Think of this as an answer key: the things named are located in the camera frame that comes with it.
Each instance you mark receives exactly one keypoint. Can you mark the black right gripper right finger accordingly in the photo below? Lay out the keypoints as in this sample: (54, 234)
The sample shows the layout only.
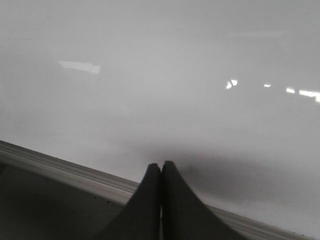
(184, 216)

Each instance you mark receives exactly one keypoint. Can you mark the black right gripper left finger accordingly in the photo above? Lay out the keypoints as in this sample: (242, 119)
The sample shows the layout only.
(140, 217)

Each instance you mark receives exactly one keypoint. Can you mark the white whiteboard with aluminium frame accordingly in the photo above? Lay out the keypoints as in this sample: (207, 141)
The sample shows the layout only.
(229, 90)

